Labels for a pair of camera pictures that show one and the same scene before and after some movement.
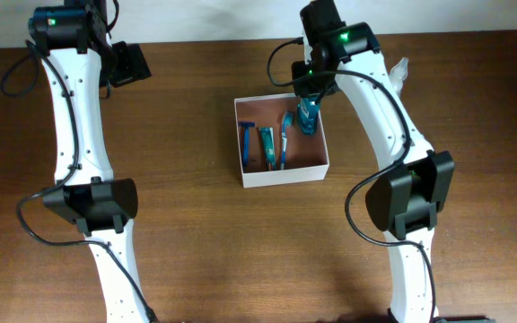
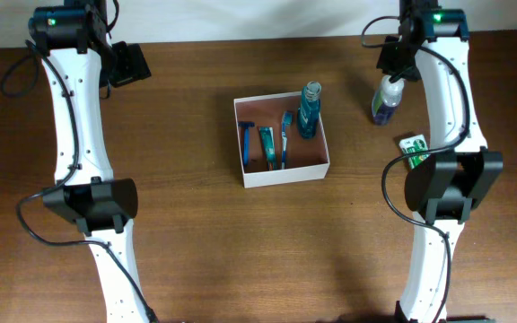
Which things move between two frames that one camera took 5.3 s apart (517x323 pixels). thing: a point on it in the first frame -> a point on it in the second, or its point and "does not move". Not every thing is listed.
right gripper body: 312,82 -> 398,63
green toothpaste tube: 269,147 does not move
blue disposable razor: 246,126 does not move
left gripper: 135,63 does not move
